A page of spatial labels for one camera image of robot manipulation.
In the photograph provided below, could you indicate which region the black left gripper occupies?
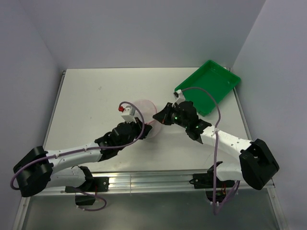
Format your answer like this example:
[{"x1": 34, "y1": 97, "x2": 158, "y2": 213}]
[{"x1": 117, "y1": 117, "x2": 152, "y2": 150}]

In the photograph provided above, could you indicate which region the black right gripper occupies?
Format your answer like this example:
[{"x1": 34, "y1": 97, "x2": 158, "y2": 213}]
[{"x1": 154, "y1": 102, "x2": 189, "y2": 128}]

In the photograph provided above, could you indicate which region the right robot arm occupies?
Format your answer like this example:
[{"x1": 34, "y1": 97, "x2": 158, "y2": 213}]
[{"x1": 153, "y1": 101, "x2": 280, "y2": 190}]

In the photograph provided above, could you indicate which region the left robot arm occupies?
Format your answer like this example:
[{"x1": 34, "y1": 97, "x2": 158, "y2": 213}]
[{"x1": 10, "y1": 118, "x2": 153, "y2": 197}]

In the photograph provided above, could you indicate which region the green plastic tray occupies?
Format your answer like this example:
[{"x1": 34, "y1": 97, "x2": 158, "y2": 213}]
[{"x1": 175, "y1": 60, "x2": 241, "y2": 116}]

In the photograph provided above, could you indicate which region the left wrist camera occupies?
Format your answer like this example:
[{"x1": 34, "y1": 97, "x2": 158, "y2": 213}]
[{"x1": 118, "y1": 105, "x2": 136, "y2": 123}]

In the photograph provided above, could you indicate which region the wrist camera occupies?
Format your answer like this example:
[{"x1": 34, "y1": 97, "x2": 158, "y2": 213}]
[
  {"x1": 118, "y1": 105, "x2": 136, "y2": 123},
  {"x1": 173, "y1": 90, "x2": 185, "y2": 104}
]

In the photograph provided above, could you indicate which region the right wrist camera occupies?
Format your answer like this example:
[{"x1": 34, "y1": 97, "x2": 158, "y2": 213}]
[{"x1": 173, "y1": 90, "x2": 185, "y2": 104}]

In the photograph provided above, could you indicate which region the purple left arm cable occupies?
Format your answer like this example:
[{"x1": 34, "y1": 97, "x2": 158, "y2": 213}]
[{"x1": 10, "y1": 101, "x2": 146, "y2": 212}]

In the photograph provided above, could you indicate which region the aluminium frame rail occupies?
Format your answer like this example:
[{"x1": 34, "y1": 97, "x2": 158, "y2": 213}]
[{"x1": 23, "y1": 167, "x2": 275, "y2": 195}]

